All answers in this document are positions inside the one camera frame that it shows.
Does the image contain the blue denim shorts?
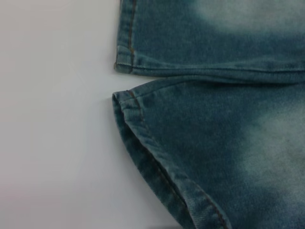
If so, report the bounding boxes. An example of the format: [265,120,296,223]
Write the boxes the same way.
[111,0,305,229]

